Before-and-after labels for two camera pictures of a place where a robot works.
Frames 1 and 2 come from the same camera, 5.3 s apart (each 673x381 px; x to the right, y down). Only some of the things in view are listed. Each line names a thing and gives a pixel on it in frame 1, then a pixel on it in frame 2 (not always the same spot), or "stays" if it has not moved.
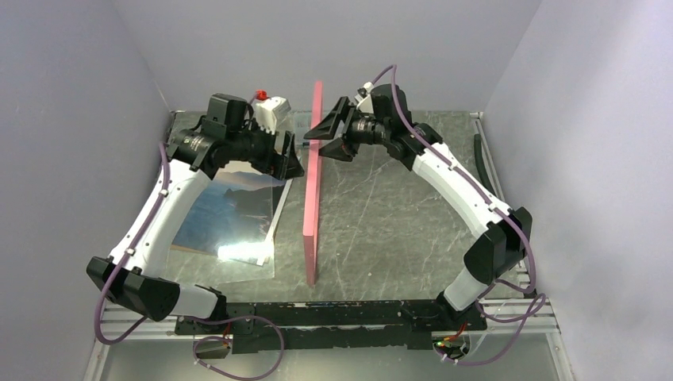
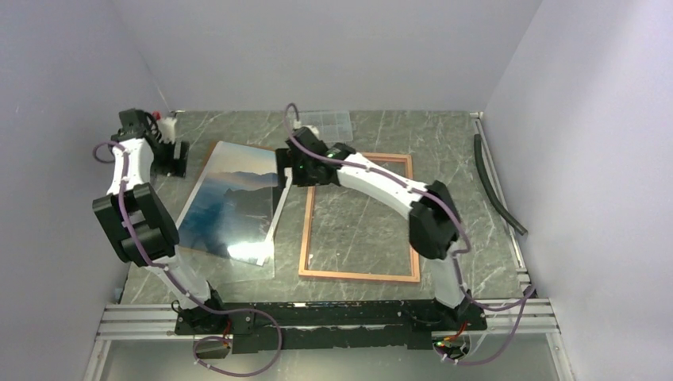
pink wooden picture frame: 310,208 to 369,156
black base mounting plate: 326,324 stays
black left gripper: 278,166 to 174,167
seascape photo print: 236,214 stays
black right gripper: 327,128 to 286,158
